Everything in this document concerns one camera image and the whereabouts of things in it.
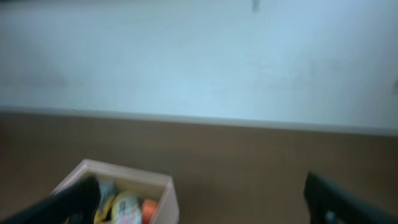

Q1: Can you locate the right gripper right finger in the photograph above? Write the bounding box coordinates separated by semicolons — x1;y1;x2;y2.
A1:
303;172;397;224

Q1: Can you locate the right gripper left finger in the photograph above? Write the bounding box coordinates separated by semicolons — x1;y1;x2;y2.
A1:
2;176;101;224

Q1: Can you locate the yellow grey toy truck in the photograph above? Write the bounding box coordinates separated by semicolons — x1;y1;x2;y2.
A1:
93;179;119;224

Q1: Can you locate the yellow grey face ball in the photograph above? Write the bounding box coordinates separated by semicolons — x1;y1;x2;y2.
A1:
111;192;142;224

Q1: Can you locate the pink cardboard box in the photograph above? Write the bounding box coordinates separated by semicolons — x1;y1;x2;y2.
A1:
53;159;180;224

